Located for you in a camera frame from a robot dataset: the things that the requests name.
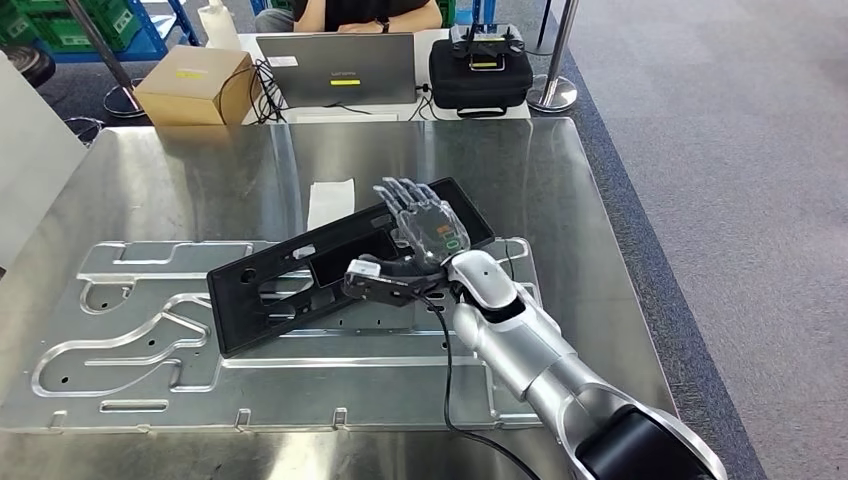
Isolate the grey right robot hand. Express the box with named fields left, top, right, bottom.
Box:
left=360, top=175, right=472, bottom=271

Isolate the black plastic panel part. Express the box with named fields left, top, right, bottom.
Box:
left=206, top=176, right=497, bottom=360

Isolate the stainless steel workbench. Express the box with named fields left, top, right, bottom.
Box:
left=0, top=117, right=681, bottom=480

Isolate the person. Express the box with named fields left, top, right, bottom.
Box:
left=254, top=0, right=444, bottom=35

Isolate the grey laptop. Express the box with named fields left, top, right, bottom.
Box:
left=255, top=31, right=418, bottom=109

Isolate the white desk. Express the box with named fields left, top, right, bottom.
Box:
left=237, top=27, right=533, bottom=126

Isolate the white paper pad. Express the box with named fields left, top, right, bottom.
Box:
left=305, top=177, right=357, bottom=234

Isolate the black remote controller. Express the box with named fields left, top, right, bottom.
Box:
left=448, top=24, right=525, bottom=73

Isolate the black carry case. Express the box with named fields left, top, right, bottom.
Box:
left=427, top=38, right=535, bottom=121

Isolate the white plastic bottle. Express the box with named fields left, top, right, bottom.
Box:
left=196, top=0, right=242, bottom=52

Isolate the cardboard box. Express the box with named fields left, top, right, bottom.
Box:
left=133, top=44, right=262, bottom=128

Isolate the aluminium fixture plate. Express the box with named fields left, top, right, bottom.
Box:
left=0, top=237, right=546, bottom=436

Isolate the chrome stanchion base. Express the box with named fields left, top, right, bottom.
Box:
left=61, top=0, right=152, bottom=120

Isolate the white partition panel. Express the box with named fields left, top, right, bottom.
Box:
left=0, top=49, right=89, bottom=270

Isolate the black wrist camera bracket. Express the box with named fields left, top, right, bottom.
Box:
left=341, top=261, right=460, bottom=310

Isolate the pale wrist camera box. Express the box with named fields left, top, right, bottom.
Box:
left=345, top=258, right=384, bottom=280

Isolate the black charger cable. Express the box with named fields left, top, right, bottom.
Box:
left=406, top=82, right=438, bottom=123

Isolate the black cable bundle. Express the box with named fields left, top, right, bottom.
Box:
left=217, top=58, right=291, bottom=126

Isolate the black camera cable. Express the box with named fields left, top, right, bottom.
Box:
left=415, top=294, right=543, bottom=480

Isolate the chrome stanchion post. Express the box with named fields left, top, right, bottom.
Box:
left=525, top=0, right=582, bottom=115

